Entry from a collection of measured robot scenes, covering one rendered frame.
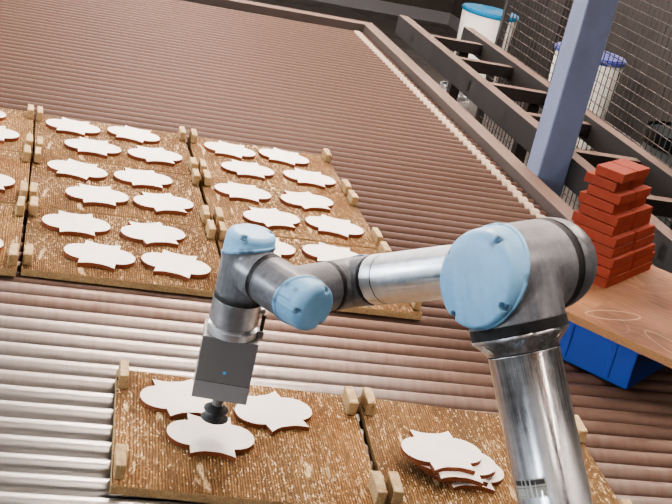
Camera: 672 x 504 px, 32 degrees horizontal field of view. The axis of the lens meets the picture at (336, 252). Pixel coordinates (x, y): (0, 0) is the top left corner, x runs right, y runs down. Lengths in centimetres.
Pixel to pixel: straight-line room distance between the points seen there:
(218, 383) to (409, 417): 42
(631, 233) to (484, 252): 136
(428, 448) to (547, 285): 62
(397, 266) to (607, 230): 103
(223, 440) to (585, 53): 215
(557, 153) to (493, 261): 242
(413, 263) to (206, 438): 46
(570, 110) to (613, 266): 116
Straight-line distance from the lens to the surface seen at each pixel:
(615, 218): 260
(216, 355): 177
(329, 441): 194
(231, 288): 172
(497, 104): 439
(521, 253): 134
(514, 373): 137
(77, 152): 307
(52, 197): 274
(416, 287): 163
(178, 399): 195
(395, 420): 205
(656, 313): 259
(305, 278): 164
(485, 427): 211
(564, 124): 372
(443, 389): 225
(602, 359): 247
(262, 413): 195
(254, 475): 181
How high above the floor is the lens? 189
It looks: 20 degrees down
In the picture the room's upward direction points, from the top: 13 degrees clockwise
